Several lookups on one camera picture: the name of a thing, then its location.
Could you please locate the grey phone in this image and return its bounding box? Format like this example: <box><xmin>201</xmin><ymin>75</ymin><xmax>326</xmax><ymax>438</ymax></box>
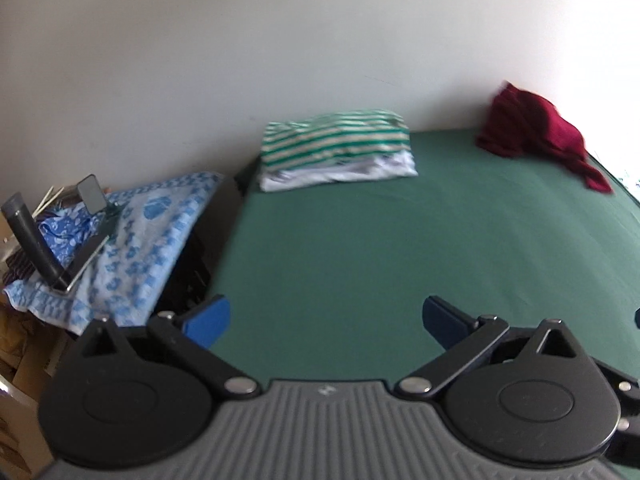
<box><xmin>77</xmin><ymin>174</ymin><xmax>109</xmax><ymax>214</ymax></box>

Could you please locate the green table cloth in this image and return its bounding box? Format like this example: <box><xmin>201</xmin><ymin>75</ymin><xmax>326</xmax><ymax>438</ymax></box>
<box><xmin>210</xmin><ymin>127</ymin><xmax>640</xmax><ymax>386</ymax></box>

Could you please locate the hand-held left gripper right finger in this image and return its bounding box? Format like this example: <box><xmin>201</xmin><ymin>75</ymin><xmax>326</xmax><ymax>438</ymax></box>
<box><xmin>395</xmin><ymin>296</ymin><xmax>583</xmax><ymax>402</ymax></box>

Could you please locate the green striped shirt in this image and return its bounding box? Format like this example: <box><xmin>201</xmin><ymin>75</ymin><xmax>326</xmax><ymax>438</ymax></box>
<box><xmin>262</xmin><ymin>109</ymin><xmax>412</xmax><ymax>171</ymax></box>

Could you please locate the white folded garment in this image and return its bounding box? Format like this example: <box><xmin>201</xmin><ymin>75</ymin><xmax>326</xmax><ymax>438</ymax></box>
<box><xmin>259</xmin><ymin>150</ymin><xmax>419</xmax><ymax>192</ymax></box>

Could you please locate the dark red garment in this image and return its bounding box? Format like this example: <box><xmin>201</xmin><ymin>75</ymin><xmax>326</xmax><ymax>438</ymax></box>
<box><xmin>475</xmin><ymin>80</ymin><xmax>613</xmax><ymax>195</ymax></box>

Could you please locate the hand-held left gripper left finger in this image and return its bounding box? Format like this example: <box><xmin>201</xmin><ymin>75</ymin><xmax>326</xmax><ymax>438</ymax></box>
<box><xmin>75</xmin><ymin>295</ymin><xmax>263</xmax><ymax>403</ymax></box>

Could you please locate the blue white patterned cloth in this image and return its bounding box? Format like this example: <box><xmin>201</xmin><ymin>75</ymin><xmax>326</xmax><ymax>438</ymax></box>
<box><xmin>4</xmin><ymin>172</ymin><xmax>226</xmax><ymax>336</ymax></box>

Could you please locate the grey metal stand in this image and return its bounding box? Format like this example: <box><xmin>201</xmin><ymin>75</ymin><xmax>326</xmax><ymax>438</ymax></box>
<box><xmin>0</xmin><ymin>192</ymin><xmax>112</xmax><ymax>294</ymax></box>

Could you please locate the cardboard box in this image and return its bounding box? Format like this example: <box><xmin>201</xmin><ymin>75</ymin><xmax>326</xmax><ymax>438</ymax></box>
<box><xmin>0</xmin><ymin>305</ymin><xmax>66</xmax><ymax>480</ymax></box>

